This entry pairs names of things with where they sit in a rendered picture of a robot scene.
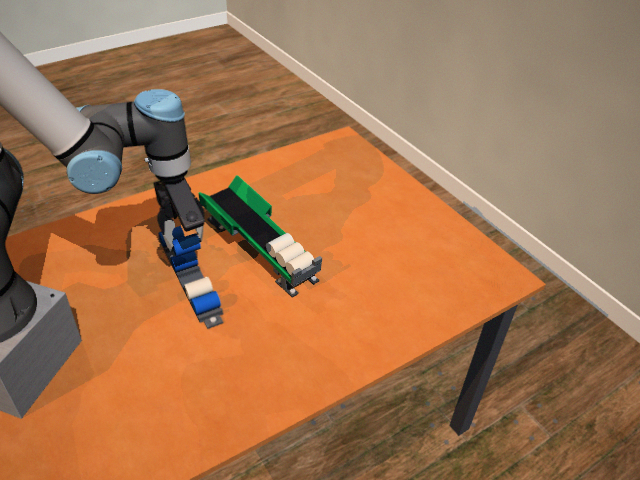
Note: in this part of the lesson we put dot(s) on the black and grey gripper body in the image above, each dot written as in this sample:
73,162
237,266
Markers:
162,195

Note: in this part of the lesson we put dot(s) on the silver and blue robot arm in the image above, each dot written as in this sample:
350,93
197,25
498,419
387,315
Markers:
93,157

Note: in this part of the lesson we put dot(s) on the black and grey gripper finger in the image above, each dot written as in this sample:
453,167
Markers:
200,229
166,225

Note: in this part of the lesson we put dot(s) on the grey end stop bar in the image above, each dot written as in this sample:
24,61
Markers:
306,273

